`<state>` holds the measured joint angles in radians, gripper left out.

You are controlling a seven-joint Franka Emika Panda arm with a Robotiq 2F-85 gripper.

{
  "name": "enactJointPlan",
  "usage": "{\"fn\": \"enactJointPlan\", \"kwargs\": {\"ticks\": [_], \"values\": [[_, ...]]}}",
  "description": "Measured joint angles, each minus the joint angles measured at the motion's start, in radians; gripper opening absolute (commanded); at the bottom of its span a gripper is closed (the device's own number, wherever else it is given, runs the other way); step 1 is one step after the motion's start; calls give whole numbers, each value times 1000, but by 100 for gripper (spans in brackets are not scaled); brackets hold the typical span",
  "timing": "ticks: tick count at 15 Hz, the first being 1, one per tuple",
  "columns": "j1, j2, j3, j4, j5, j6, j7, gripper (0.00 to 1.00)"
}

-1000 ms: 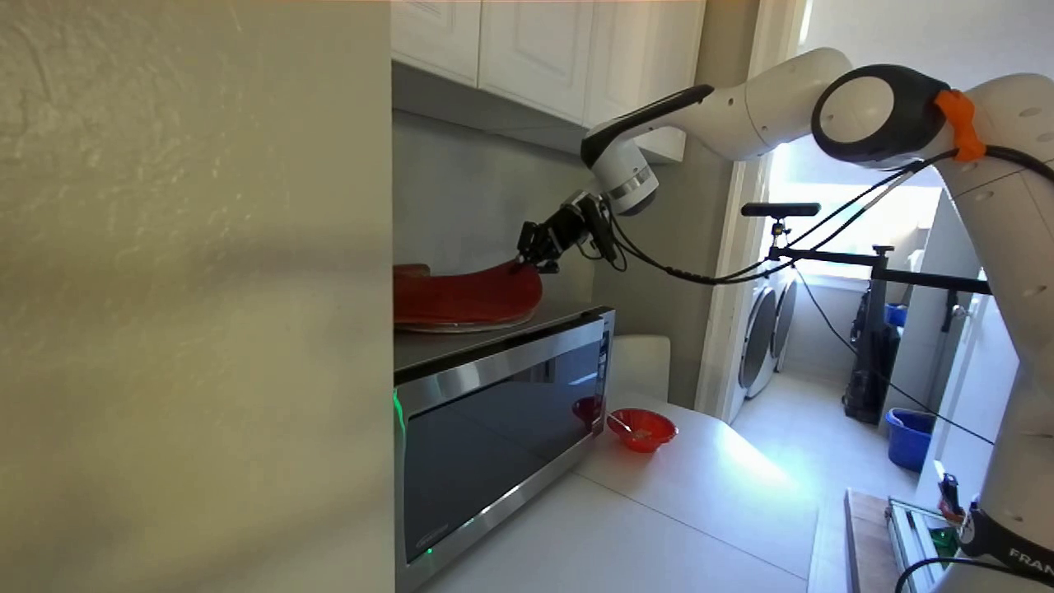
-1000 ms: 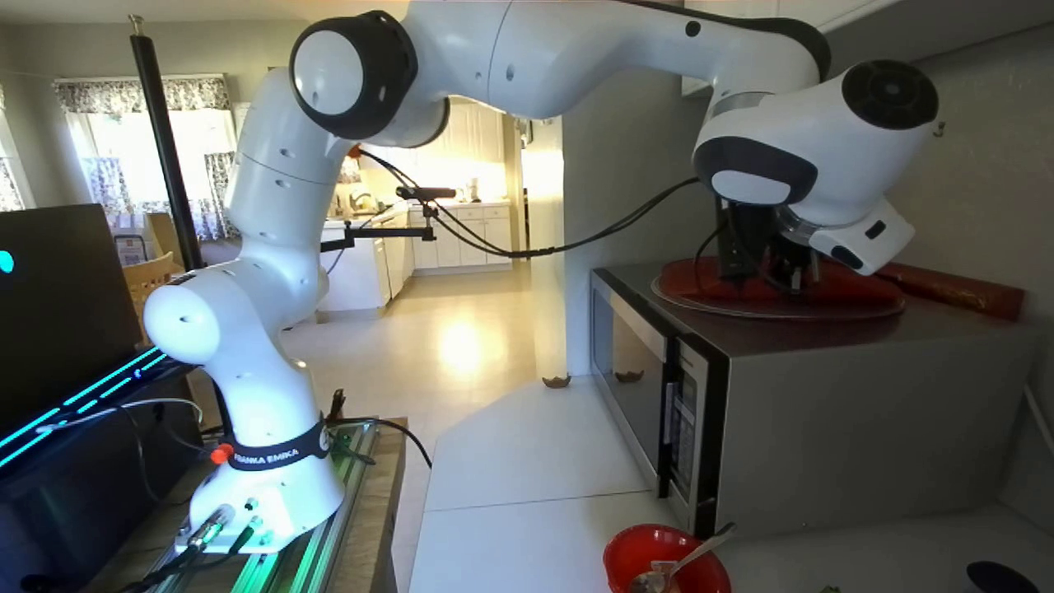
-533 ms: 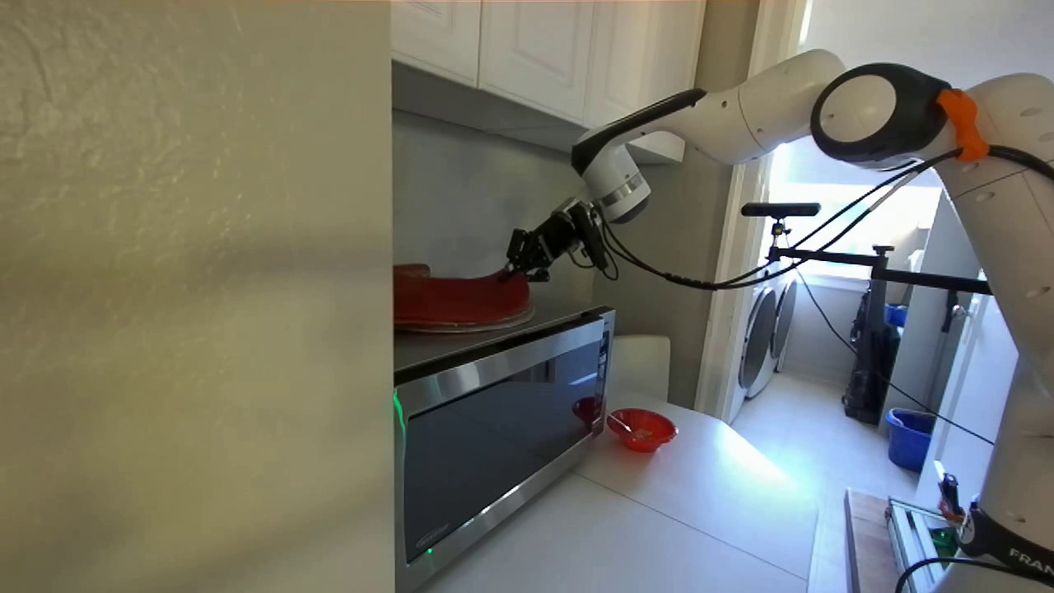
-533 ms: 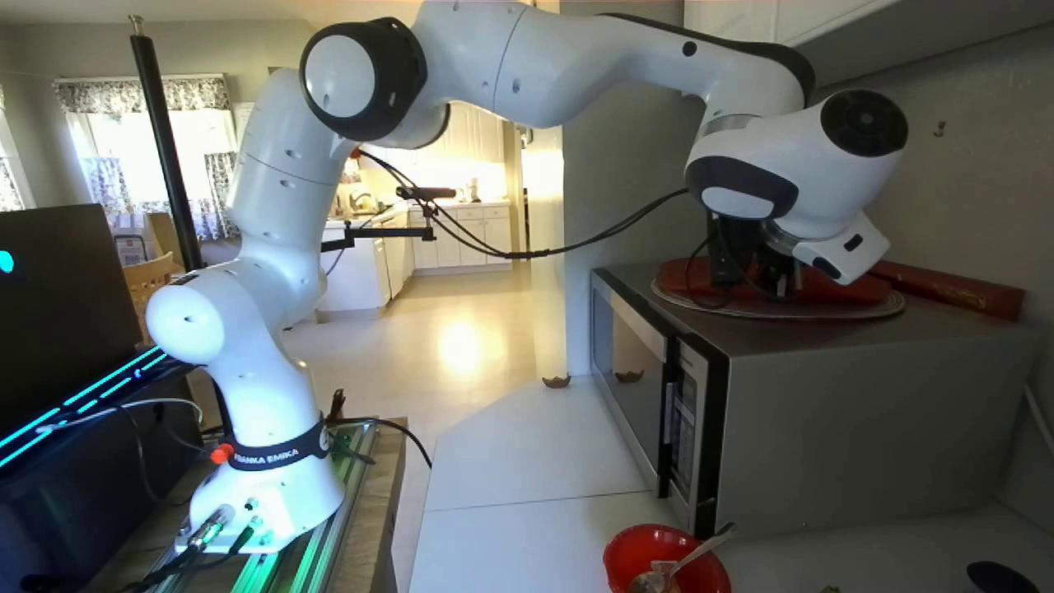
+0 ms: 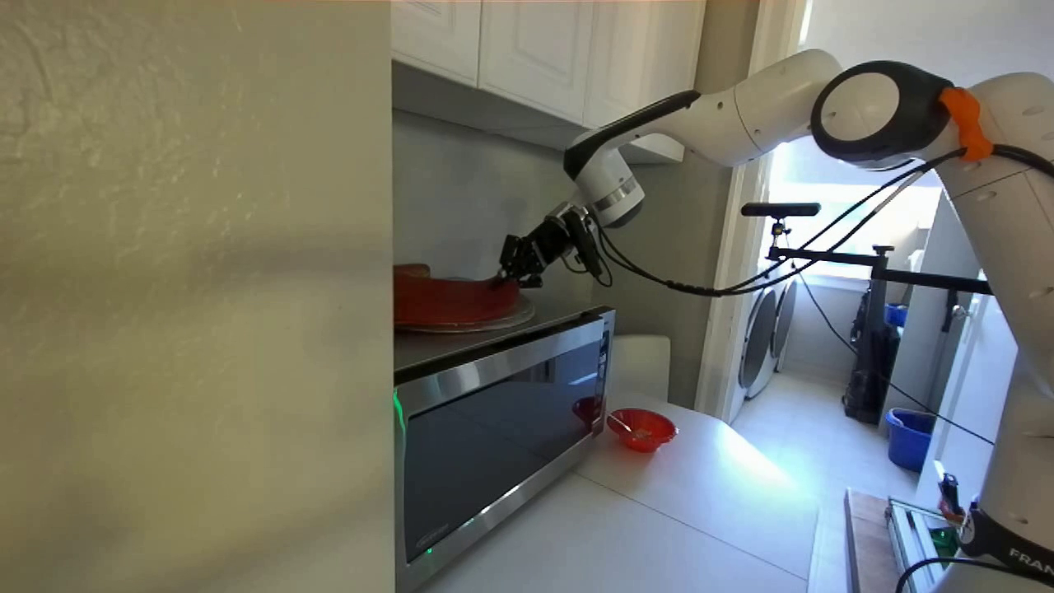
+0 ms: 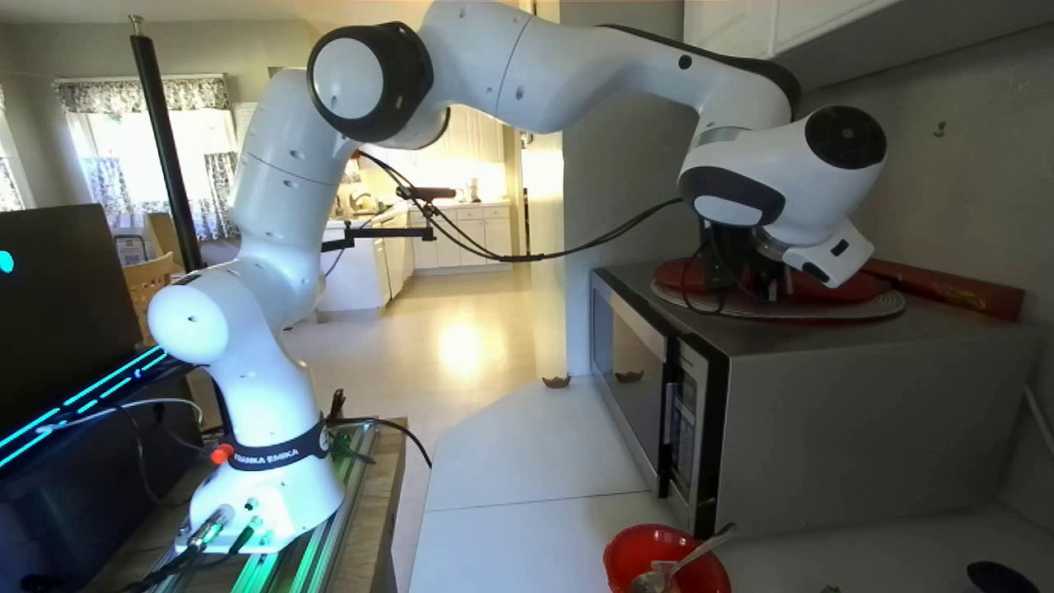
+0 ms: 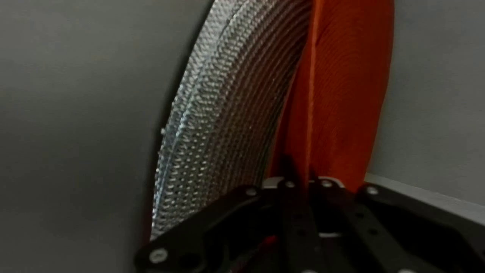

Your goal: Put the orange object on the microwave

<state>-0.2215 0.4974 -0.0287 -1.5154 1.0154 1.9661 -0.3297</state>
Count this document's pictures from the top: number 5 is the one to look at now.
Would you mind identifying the blue bin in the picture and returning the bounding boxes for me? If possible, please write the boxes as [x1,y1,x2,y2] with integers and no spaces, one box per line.
[881,404,937,476]

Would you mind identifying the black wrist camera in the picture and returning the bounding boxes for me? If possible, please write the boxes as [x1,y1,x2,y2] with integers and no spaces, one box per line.
[559,200,617,291]

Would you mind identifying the aluminium frame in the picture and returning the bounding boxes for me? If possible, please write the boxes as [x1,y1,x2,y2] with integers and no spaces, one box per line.
[881,494,973,593]

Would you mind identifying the white wall cabinets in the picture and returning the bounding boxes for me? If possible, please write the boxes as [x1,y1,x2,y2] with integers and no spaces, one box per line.
[384,0,712,167]

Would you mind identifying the stainless steel microwave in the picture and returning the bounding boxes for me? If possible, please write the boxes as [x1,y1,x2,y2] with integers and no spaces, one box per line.
[390,302,621,593]

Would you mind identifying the white round fan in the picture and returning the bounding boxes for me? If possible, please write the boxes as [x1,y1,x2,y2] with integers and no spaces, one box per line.
[733,276,800,401]

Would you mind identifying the orange cable clip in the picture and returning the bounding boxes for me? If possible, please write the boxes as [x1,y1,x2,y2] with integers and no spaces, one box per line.
[937,82,997,165]

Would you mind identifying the red bowl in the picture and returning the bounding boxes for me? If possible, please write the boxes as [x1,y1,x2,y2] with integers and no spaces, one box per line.
[601,404,681,459]

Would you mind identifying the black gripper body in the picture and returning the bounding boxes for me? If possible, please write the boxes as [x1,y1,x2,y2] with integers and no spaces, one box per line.
[496,211,582,291]

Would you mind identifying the large red round plate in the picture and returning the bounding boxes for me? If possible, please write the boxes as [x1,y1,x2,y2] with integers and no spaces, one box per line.
[390,268,528,332]

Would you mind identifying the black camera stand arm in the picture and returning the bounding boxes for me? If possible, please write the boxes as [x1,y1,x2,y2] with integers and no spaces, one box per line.
[739,197,993,301]

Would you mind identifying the black tripod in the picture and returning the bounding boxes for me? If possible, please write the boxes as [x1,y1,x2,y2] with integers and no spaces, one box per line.
[842,240,906,427]

